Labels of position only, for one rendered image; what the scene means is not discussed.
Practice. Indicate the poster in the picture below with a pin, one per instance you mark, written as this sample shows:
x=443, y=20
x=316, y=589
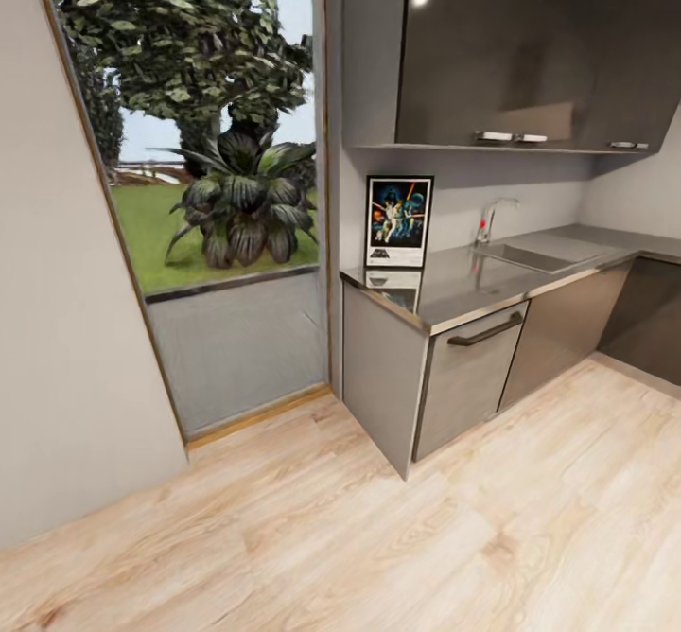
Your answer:
x=397, y=212

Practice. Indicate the dishwasher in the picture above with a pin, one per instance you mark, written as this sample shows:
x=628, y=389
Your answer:
x=466, y=368

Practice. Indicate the cabinet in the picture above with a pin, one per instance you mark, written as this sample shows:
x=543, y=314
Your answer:
x=496, y=75
x=639, y=86

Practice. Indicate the drop in sink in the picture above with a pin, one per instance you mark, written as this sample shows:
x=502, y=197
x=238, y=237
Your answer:
x=548, y=254

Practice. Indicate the fixed window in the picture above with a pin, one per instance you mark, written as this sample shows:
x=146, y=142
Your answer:
x=209, y=123

